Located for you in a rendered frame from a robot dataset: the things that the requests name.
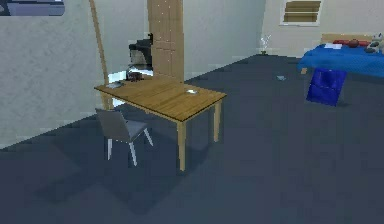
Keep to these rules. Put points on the dark red alarm clock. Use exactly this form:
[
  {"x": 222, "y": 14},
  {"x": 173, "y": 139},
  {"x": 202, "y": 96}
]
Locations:
[{"x": 134, "y": 76}]

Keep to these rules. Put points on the small white flat object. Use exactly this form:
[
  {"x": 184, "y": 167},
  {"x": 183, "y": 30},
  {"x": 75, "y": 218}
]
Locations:
[{"x": 192, "y": 91}]

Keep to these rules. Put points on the wooden table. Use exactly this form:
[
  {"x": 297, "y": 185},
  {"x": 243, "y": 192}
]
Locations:
[{"x": 163, "y": 96}]

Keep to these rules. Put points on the grey chair with white legs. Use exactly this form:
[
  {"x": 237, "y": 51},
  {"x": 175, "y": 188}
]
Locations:
[{"x": 120, "y": 128}]

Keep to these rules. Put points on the wooden room door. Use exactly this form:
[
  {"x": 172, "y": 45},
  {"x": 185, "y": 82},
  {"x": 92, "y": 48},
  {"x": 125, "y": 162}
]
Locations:
[{"x": 166, "y": 40}]

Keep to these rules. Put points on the grey flat object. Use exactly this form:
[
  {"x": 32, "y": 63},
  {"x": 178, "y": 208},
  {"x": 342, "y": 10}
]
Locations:
[{"x": 114, "y": 85}]

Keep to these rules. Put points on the small grey floor object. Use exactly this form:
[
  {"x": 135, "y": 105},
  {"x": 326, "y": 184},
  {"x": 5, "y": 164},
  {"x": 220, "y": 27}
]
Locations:
[{"x": 281, "y": 78}]

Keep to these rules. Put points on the white plant in pot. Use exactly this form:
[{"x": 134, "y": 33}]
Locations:
[{"x": 265, "y": 44}]

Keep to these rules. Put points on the window with wooden blinds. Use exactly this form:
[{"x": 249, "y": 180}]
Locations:
[{"x": 301, "y": 12}]

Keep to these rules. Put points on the white paper sheet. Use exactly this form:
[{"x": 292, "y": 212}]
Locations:
[{"x": 333, "y": 46}]

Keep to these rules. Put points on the bed with blue cover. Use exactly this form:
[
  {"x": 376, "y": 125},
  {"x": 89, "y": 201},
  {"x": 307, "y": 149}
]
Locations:
[{"x": 343, "y": 61}]

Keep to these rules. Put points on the red pillow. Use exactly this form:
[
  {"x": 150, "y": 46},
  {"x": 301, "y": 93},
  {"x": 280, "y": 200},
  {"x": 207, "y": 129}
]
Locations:
[{"x": 341, "y": 42}]

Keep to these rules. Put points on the dark red ball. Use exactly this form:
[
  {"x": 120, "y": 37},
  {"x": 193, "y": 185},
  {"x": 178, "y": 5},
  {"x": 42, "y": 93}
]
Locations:
[{"x": 353, "y": 43}]

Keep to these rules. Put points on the framed picture with grey image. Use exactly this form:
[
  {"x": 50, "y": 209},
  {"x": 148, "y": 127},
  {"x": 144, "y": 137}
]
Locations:
[{"x": 33, "y": 7}]

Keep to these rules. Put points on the grey stuffed toy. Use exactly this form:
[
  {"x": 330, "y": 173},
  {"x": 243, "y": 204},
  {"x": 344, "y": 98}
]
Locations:
[{"x": 376, "y": 44}]

